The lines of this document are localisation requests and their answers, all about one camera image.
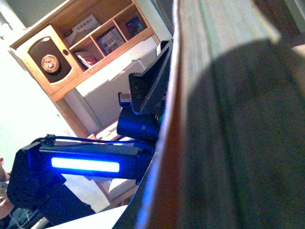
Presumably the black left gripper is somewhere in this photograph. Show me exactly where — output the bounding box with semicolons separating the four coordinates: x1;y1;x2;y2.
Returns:
117;40;173;144

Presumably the colourful book middle cubby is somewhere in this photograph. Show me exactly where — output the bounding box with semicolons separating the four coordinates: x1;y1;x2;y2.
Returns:
97;27;125;55

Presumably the blue book right cubby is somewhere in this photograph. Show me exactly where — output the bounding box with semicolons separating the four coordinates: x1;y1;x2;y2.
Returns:
125;16;146;37

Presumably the red white book lower cubby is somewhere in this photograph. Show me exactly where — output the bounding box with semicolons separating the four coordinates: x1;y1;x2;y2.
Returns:
75;51;99;68

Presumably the round wooden clock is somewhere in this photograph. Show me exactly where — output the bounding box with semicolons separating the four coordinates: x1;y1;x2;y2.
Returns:
41;54;60;73

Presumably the wooden wall shelf unit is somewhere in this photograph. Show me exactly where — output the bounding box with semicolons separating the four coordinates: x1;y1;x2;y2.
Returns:
11;0;160;138

